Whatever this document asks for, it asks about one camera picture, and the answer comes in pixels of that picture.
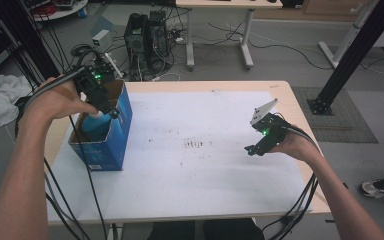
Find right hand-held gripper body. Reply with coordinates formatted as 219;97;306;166
250;98;290;150

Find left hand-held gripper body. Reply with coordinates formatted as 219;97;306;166
74;54;125;108

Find blue spray bottle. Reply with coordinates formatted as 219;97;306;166
80;110;113;143

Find blue cardboard box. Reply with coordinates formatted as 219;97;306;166
67;79;134;172

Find person's right hand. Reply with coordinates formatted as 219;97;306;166
269;125;321;165

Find person's left hand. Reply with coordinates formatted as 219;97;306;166
23;77;98;124

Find light wooden table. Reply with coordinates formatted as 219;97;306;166
43;80;332;228

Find small white device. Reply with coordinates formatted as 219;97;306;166
91;29;113;54

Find black computer tower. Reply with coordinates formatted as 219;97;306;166
123;12;148;82
147;10;170;81

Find grey floor mat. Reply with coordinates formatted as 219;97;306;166
291;86;379;144

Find round white table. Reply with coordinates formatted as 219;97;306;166
31;0;89;23

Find white table mat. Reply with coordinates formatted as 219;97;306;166
46;91;314;224

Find person's dark trousers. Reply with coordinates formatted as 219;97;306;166
146;218;266;240

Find white cloth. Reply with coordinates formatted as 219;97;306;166
0;73;33;132

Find black and white shoe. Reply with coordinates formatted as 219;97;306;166
360;178;384;199

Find white-legged desk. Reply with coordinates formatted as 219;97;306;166
174;0;284;71

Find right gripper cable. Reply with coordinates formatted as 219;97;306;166
261;121;321;240

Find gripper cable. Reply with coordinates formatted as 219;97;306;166
14;66;109;240
261;121;321;240

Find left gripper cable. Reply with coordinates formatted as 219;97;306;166
14;66;109;240

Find coiled black cable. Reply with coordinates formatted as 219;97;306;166
70;43;93;58

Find black metal stand post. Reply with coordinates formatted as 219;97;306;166
306;0;384;116

